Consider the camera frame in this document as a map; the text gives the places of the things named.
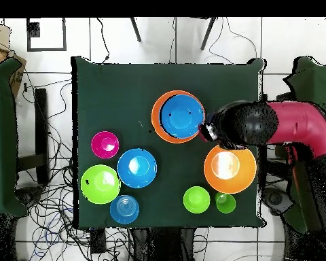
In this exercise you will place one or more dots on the black tripod leg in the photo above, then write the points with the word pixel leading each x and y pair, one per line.
pixel 135 30
pixel 207 34

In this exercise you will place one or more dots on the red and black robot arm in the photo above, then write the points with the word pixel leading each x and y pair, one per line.
pixel 301 122

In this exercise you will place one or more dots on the green cloth covered table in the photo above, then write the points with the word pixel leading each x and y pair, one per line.
pixel 315 78
pixel 2 136

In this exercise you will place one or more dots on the black square frame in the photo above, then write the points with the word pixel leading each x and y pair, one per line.
pixel 32 30

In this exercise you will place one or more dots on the black stand base with knob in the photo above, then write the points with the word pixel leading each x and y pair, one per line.
pixel 30 196

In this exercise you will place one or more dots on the dark green table cloth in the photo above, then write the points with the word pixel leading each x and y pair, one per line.
pixel 119 95

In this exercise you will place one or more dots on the black floor stand bar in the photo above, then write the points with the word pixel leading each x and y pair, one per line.
pixel 41 122

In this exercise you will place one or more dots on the small translucent blue bowl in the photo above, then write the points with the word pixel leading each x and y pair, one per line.
pixel 124 209

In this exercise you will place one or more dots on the large orange plastic bowl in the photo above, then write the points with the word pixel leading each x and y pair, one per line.
pixel 155 119
pixel 241 179

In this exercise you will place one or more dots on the small pink plastic bowl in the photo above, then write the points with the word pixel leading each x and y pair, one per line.
pixel 105 144

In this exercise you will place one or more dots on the small green plastic bowl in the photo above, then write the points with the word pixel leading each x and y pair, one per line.
pixel 196 200

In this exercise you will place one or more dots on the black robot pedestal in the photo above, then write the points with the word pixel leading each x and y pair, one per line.
pixel 163 244

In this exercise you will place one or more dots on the blue plastic bowl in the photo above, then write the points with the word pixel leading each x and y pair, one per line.
pixel 137 178
pixel 182 117

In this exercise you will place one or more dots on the green plastic cup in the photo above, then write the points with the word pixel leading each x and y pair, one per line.
pixel 226 206

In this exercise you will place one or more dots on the black power strip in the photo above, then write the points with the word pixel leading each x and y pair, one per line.
pixel 97 242

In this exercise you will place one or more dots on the large green plastic bowl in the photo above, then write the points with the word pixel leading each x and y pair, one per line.
pixel 100 191

